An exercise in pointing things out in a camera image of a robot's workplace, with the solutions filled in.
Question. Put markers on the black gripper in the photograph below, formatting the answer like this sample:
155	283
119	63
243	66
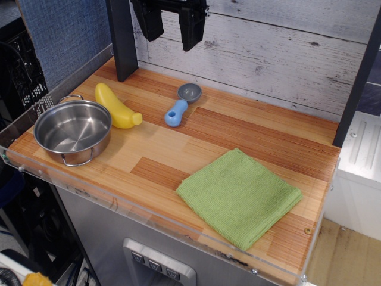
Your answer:
192	16

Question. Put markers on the blue and grey scoop spoon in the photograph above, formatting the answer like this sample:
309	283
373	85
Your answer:
187	93

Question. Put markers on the yellow plastic banana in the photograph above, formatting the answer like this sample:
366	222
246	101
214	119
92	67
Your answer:
122	116

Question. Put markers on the stainless steel pot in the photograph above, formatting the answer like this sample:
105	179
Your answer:
73	132

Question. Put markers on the black plastic crate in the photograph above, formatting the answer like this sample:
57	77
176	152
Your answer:
22	79

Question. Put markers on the green folded cloth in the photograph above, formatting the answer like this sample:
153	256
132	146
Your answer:
238	197

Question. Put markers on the clear acrylic table guard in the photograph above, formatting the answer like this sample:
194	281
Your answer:
127	195

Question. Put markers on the silver dispenser button panel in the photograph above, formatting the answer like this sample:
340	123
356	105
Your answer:
150	267

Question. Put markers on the white ribbed appliance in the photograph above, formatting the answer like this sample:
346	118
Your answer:
354	197

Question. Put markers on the yellow object at bottom left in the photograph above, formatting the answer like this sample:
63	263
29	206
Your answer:
36	279

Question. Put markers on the dark left frame post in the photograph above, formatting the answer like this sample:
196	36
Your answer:
123	38

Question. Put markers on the dark frame post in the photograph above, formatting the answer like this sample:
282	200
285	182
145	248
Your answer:
123	38
359	84

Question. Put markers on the dark right frame post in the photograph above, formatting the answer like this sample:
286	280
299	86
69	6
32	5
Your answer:
359	84

